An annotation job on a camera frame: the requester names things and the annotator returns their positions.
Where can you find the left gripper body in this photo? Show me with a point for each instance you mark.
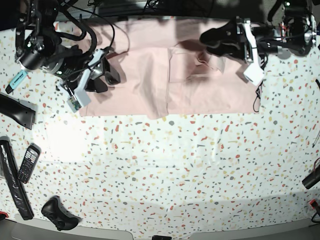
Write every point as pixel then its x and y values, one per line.
pixel 246 42

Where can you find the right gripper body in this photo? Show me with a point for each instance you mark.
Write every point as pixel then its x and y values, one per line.
pixel 68 64

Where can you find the pink T-shirt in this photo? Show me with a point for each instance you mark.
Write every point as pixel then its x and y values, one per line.
pixel 164 69

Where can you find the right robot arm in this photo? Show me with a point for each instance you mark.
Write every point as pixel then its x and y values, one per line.
pixel 36 38

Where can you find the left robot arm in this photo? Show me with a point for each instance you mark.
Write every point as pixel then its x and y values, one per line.
pixel 290 25

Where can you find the light blue highlighter marker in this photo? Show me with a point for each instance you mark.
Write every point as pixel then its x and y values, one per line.
pixel 14 83

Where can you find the black handheld device left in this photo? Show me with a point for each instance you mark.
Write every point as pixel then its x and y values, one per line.
pixel 21 111

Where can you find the black remote control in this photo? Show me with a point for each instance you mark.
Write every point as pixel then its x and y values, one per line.
pixel 28 164

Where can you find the terrazzo pattern table cloth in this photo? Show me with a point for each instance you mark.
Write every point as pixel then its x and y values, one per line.
pixel 182 173

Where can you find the long black bar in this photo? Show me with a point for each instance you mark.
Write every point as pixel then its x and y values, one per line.
pixel 10 173

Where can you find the silver pen right edge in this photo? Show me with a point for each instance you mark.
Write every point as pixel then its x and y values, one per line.
pixel 316 139

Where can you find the black game controller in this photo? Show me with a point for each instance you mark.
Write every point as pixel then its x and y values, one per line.
pixel 58 215

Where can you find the black cylindrical tool right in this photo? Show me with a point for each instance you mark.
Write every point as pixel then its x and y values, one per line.
pixel 312 179

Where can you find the red object bottom left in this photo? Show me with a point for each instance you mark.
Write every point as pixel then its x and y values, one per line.
pixel 3 216

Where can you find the small black object bottom edge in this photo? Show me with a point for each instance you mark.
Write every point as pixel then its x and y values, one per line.
pixel 161 237

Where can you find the small red black clip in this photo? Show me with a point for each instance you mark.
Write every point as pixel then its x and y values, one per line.
pixel 314 204

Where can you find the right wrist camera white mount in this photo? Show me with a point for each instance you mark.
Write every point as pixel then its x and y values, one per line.
pixel 78 98

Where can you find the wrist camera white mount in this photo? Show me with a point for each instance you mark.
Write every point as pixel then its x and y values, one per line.
pixel 78 98
pixel 253 73

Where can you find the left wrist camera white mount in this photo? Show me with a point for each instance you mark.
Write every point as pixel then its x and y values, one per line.
pixel 253 73

